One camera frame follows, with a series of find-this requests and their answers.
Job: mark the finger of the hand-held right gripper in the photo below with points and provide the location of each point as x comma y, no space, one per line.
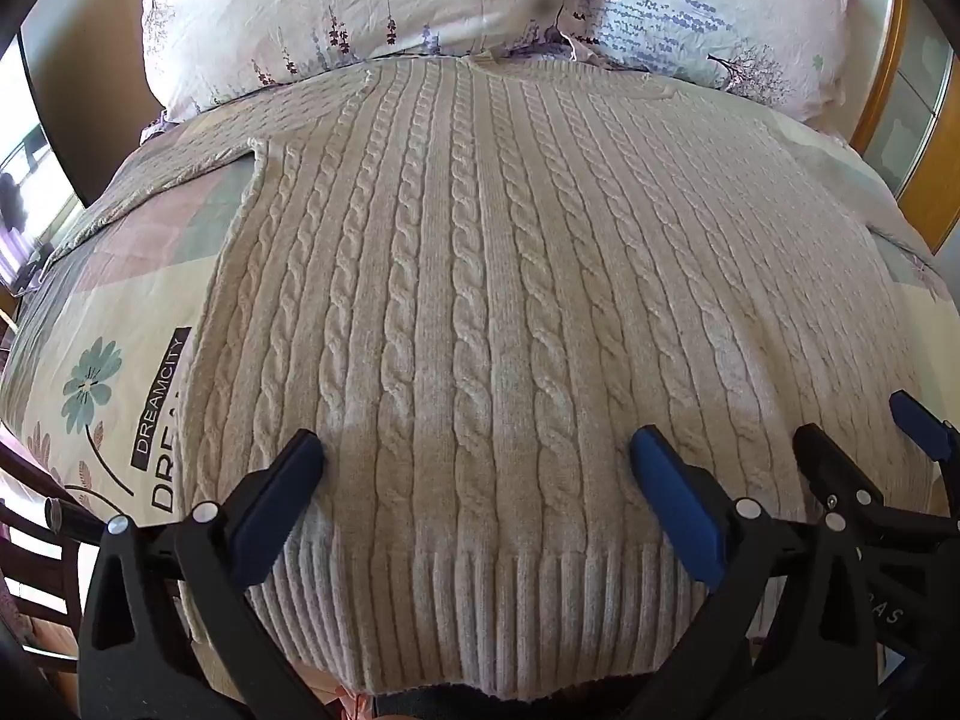
921,424
829,465

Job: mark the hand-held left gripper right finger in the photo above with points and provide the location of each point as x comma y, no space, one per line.
671,499

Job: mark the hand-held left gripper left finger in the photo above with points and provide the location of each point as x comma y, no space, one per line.
279,496

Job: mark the floral printed bed sheet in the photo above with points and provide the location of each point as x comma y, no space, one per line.
112,360

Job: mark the dark wooden chair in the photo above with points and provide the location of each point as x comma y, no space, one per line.
34,540

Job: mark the wooden headboard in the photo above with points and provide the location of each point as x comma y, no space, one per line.
911,90

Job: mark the bright window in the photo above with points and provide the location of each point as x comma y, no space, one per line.
26,165

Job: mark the pale blue floral pillow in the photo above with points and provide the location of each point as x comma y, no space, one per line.
697,15

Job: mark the pink floral pillow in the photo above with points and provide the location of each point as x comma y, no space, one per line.
330,7

